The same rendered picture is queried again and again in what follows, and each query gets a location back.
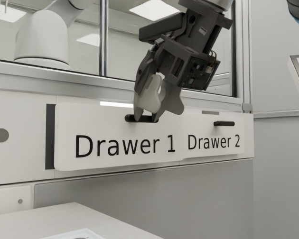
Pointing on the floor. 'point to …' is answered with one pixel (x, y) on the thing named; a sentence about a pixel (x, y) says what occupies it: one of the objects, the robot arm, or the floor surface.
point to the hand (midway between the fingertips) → (145, 112)
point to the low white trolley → (61, 224)
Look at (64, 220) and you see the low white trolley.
